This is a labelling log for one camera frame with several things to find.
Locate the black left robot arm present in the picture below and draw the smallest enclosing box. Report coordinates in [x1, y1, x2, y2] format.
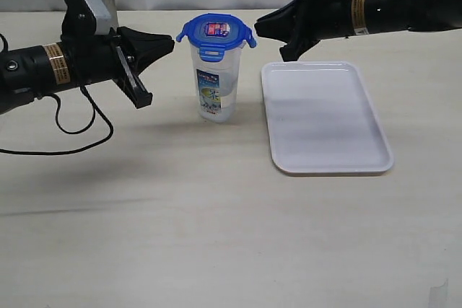
[1, 26, 175, 113]

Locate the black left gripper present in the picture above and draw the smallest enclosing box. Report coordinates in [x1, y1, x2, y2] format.
[61, 27, 175, 109]

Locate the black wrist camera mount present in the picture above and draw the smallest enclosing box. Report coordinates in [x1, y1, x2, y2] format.
[61, 0, 97, 41]

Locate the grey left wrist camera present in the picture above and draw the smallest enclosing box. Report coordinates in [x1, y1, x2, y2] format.
[82, 0, 112, 35]

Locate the black cable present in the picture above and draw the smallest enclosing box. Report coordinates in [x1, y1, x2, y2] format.
[0, 84, 115, 156]

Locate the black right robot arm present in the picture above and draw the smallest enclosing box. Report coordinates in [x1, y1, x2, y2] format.
[254, 0, 461, 61]

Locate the white rectangular plastic tray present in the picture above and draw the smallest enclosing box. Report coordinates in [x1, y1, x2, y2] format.
[261, 61, 394, 176]

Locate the blue snap-lock lid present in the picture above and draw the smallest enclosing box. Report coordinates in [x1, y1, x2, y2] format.
[176, 13, 257, 63]

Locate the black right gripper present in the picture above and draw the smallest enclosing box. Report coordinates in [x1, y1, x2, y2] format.
[254, 0, 354, 62]

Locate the clear tall plastic container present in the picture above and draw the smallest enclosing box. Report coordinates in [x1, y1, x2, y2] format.
[188, 39, 247, 124]

